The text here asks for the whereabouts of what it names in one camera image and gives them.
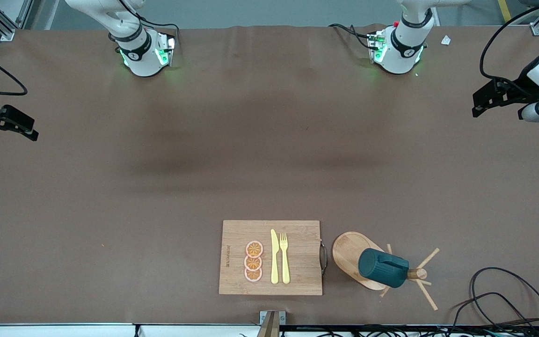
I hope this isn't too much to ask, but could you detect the dark teal ribbed cup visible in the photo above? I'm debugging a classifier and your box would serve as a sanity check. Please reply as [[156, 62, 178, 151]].
[[358, 248, 409, 289]]

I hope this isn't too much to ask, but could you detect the wooden mug tree stand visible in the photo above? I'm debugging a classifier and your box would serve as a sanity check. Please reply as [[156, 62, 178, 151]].
[[332, 231, 440, 312]]

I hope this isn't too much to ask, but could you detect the bamboo cutting board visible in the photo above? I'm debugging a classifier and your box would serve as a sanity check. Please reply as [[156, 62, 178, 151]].
[[219, 220, 328, 296]]

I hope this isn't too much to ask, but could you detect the yellow plastic fork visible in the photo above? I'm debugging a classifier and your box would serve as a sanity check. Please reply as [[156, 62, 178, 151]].
[[279, 233, 291, 285]]

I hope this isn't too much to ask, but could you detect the yellow plastic knife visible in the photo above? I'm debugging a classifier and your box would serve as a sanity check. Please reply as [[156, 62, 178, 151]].
[[270, 229, 280, 285]]

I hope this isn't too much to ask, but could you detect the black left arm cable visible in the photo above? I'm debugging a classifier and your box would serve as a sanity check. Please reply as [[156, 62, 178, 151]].
[[479, 0, 539, 94]]

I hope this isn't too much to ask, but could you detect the black left base cable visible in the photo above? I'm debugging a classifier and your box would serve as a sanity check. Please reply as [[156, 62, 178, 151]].
[[329, 23, 374, 50]]

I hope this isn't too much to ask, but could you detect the black base cable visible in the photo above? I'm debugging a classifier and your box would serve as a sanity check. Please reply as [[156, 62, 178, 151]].
[[120, 0, 180, 36], [329, 23, 374, 50]]

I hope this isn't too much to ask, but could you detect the black right base cable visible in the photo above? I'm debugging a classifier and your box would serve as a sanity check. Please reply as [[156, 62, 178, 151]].
[[120, 0, 180, 36]]

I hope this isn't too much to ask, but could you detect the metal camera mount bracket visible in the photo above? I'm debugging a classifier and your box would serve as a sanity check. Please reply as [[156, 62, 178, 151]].
[[256, 310, 287, 337]]

